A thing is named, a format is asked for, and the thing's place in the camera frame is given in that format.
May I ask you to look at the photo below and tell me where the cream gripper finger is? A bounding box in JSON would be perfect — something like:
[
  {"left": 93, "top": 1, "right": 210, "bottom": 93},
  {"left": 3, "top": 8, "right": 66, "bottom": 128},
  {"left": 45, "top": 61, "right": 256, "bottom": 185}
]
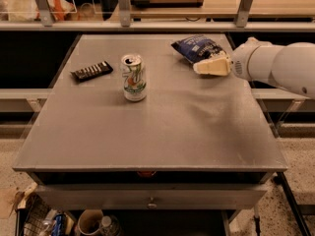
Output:
[{"left": 193, "top": 57, "right": 230, "bottom": 76}]

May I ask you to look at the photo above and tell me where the blue chip bag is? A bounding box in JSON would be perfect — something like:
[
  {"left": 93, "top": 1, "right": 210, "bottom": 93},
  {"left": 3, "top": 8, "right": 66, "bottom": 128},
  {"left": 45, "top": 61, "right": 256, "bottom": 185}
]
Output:
[{"left": 171, "top": 34, "right": 230, "bottom": 66}]

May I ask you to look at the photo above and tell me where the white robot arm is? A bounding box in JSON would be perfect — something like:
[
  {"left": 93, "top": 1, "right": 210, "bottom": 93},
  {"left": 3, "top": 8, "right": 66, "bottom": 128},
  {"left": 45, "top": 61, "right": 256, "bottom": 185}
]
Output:
[{"left": 193, "top": 37, "right": 315, "bottom": 99}]

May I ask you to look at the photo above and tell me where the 7up soda can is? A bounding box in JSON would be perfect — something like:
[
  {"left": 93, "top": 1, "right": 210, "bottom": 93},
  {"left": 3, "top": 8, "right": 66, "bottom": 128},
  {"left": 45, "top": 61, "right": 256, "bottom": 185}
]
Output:
[{"left": 120, "top": 53, "right": 147, "bottom": 102}]

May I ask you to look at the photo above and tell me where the orange white bag behind glass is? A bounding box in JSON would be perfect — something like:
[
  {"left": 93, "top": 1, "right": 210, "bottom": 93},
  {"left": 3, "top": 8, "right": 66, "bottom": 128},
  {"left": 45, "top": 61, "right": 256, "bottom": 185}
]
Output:
[{"left": 6, "top": 0, "right": 76, "bottom": 22}]

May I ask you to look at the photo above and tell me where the dark chocolate bar wrapper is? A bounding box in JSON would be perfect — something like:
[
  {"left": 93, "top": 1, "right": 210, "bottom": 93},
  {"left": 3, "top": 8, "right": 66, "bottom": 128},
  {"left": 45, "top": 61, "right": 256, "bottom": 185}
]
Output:
[{"left": 71, "top": 61, "right": 113, "bottom": 83}]

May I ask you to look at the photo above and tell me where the clear glass jar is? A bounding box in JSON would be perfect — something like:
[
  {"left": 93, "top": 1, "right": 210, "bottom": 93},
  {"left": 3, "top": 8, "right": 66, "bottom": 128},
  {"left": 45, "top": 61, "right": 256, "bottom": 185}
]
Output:
[{"left": 99, "top": 215, "right": 122, "bottom": 236}]

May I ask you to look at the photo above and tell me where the brown mug under table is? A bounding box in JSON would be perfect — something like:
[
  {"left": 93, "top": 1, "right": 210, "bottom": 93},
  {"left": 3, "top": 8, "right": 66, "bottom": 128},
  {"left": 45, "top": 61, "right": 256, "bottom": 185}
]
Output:
[{"left": 78, "top": 209, "right": 103, "bottom": 236}]

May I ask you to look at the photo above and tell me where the grey drawer with knob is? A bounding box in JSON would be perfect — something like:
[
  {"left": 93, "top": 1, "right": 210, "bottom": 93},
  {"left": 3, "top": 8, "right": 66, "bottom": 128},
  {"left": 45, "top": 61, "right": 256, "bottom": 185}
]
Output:
[{"left": 36, "top": 184, "right": 267, "bottom": 210}]

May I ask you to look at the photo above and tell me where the wire basket with items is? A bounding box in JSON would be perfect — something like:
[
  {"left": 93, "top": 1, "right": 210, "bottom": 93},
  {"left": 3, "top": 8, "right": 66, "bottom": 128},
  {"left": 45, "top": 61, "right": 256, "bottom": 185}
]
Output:
[{"left": 15, "top": 194, "right": 77, "bottom": 236}]

